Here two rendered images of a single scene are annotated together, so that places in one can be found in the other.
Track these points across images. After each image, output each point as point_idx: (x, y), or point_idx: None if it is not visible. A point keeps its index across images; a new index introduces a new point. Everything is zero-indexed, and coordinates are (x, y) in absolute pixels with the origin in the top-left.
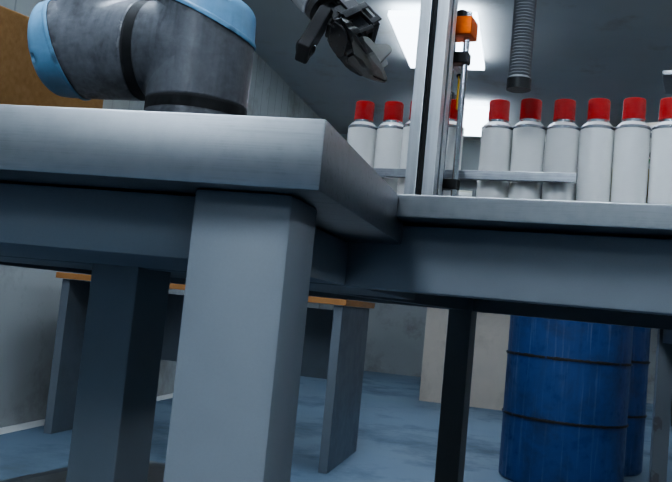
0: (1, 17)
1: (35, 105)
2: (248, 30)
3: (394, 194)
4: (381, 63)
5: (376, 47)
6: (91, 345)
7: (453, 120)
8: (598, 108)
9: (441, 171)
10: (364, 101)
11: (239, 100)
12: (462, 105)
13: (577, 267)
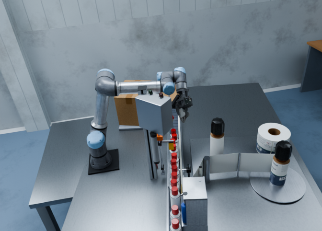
0: (117, 99)
1: (129, 111)
2: (94, 146)
3: (69, 198)
4: (188, 114)
5: (182, 112)
6: None
7: (171, 150)
8: (171, 176)
9: (153, 167)
10: (171, 130)
11: (96, 156)
12: (160, 154)
13: None
